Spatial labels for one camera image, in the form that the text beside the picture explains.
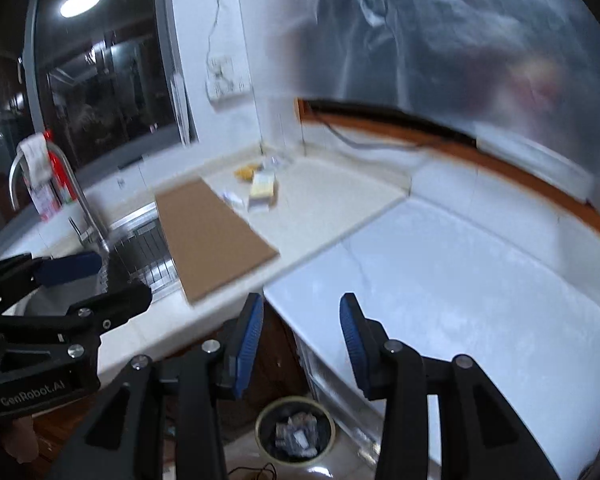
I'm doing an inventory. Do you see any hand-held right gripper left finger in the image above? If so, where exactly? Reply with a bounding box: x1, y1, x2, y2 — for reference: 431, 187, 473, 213
55, 292, 265, 480

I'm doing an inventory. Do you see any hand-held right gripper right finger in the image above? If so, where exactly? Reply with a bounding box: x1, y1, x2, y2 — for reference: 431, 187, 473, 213
340, 292, 561, 480

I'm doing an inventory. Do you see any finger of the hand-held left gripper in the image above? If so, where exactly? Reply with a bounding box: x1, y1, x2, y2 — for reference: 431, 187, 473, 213
0, 251, 104, 311
0, 282, 152, 356

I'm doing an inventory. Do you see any round black trash bin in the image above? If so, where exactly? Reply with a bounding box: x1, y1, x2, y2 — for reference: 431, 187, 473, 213
255, 396, 337, 463

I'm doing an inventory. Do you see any white tissue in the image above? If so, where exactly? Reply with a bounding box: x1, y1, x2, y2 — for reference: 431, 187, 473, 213
275, 412, 318, 458

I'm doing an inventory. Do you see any person's left hand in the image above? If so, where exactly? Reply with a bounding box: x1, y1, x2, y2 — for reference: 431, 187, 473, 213
2, 417, 37, 463

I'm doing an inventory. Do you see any steel kitchen sink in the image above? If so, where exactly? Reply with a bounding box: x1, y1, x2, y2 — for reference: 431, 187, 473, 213
100, 205, 191, 296

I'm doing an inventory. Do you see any steel kitchen faucet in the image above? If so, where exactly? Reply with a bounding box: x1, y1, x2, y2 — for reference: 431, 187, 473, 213
9, 142, 112, 256

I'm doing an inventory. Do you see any red bottle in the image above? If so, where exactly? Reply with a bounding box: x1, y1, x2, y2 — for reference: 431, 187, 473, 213
44, 130, 78, 206

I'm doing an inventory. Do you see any brown cutting board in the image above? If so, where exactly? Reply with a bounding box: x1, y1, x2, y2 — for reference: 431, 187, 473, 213
154, 177, 281, 307

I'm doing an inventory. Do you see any white and lavender box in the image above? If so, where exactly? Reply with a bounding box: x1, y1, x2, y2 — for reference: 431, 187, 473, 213
247, 171, 279, 211

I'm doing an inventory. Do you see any dark window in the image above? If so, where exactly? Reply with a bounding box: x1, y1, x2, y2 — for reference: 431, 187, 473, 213
0, 0, 199, 241

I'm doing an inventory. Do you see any clear plastic sheet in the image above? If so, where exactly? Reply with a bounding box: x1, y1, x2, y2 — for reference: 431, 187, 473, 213
300, 0, 600, 201

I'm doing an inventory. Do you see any thin black wire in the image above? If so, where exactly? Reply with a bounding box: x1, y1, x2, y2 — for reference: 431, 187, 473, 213
227, 462, 278, 480

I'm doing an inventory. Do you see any white wall socket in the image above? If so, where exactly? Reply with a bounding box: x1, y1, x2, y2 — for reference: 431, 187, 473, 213
205, 55, 251, 103

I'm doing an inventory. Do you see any white wall cable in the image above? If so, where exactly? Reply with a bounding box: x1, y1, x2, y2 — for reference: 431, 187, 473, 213
202, 0, 227, 61

